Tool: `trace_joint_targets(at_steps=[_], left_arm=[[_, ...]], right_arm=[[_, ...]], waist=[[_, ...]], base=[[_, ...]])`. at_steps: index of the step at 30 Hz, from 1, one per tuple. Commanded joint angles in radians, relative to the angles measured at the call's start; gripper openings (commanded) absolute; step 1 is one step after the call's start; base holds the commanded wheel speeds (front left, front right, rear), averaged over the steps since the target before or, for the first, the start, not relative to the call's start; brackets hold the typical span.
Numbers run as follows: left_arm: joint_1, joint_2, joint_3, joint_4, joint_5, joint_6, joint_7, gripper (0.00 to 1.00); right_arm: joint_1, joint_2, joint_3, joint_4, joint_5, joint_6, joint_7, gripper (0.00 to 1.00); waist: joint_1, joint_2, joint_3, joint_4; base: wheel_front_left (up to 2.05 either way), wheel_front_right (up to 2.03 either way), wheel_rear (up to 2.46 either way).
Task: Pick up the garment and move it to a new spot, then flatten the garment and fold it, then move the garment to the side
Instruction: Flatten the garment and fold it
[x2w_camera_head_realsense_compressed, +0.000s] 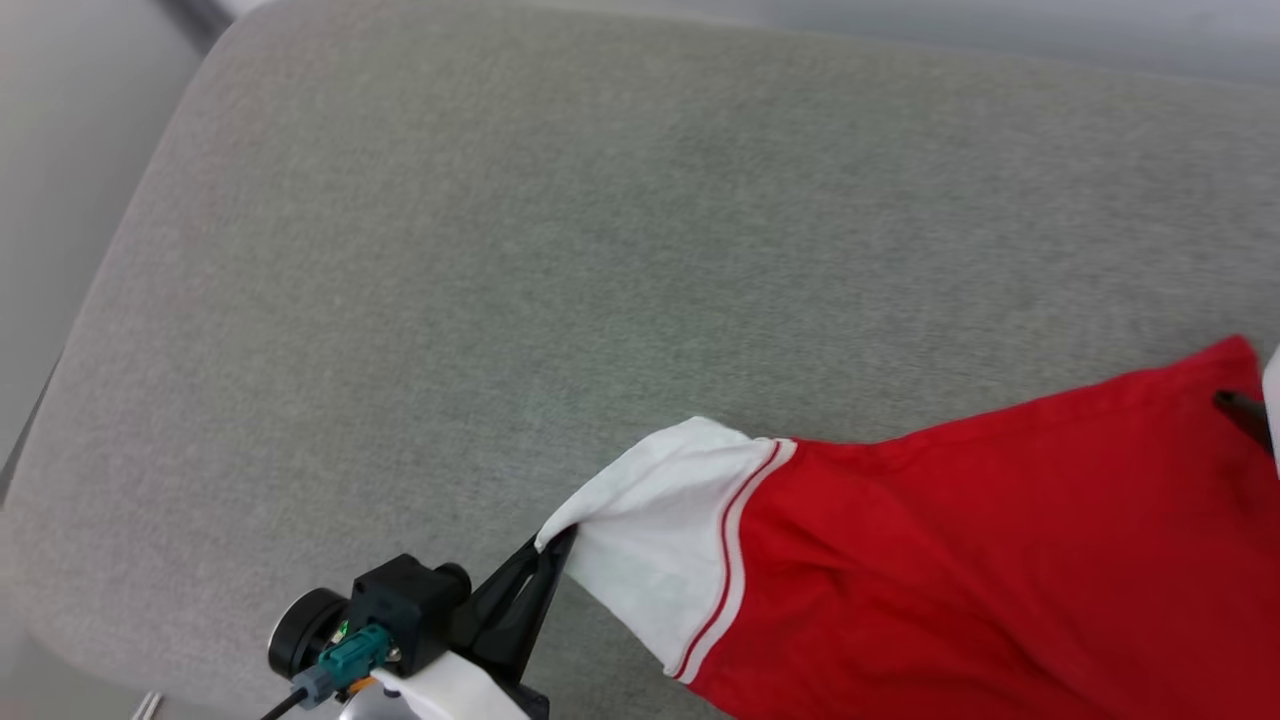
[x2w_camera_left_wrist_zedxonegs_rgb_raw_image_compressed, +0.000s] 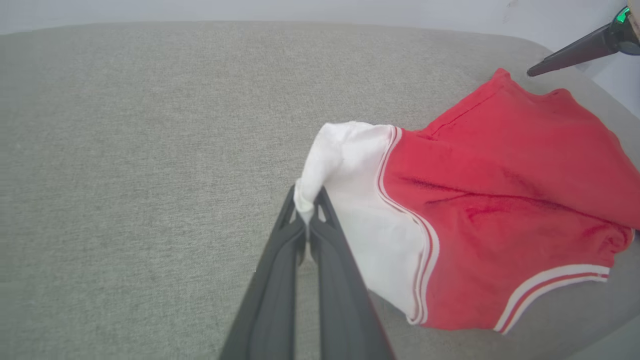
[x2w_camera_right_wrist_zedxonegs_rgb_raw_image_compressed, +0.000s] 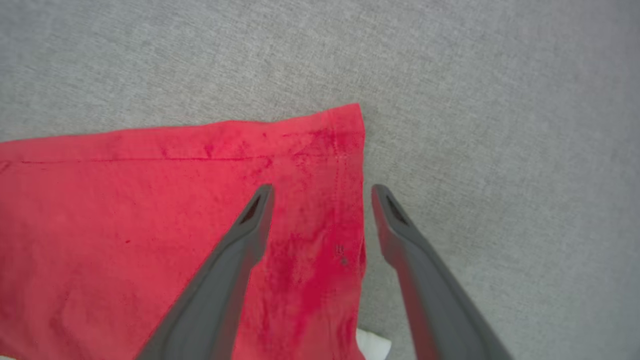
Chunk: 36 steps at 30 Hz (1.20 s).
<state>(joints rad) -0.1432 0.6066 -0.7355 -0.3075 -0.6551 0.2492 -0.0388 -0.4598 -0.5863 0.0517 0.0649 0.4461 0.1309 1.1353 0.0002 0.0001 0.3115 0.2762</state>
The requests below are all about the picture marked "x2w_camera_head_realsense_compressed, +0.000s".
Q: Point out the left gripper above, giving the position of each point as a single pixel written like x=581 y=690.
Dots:
x=450 y=695

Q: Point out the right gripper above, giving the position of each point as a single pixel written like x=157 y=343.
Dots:
x=1274 y=395

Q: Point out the red and white shirt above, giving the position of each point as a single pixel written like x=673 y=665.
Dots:
x=950 y=560

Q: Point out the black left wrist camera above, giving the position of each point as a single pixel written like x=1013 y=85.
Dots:
x=400 y=600

